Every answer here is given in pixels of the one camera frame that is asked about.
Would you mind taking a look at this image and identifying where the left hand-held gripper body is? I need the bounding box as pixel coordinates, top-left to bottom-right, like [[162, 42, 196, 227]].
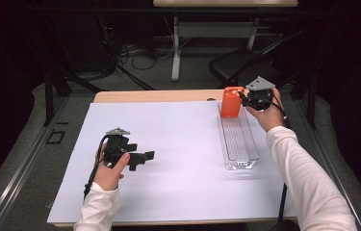
[[104, 127, 131, 167]]

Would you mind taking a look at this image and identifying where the white-legged desk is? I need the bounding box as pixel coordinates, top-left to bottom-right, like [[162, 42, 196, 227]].
[[152, 0, 299, 82]]

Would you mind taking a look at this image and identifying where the person's right hand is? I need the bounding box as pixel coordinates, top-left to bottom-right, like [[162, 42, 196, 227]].
[[245, 89, 287, 133]]

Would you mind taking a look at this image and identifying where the wooden table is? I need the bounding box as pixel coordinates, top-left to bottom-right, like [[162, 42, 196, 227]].
[[52, 89, 307, 229]]

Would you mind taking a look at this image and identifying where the aluminium floor rail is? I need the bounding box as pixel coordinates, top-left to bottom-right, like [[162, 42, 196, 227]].
[[0, 95, 70, 231], [297, 99, 361, 231]]

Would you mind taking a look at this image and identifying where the orange phone case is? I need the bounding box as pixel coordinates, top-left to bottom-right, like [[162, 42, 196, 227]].
[[219, 86, 245, 118]]

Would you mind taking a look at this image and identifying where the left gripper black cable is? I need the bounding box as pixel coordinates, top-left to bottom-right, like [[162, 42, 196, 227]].
[[83, 134, 110, 200]]

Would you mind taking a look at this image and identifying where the person's left hand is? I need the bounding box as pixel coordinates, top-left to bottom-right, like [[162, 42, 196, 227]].
[[94, 142, 131, 191]]

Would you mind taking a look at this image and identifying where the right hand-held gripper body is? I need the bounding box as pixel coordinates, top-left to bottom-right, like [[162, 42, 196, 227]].
[[241, 75, 276, 112]]

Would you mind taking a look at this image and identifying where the bundle of floor cables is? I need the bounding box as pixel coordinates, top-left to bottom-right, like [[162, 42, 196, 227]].
[[116, 41, 176, 71]]

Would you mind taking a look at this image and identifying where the white table cover sheet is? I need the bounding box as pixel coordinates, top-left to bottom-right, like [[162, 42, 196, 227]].
[[46, 99, 316, 224]]

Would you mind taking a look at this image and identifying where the clear plastic tray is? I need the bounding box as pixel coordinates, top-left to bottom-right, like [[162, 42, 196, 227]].
[[217, 102, 260, 171]]

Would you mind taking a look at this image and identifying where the black folding chair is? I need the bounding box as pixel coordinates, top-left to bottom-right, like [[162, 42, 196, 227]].
[[208, 28, 311, 97]]

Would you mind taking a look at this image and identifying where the black metal stand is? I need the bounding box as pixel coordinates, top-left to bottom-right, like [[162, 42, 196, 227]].
[[41, 15, 105, 128], [306, 70, 318, 130]]

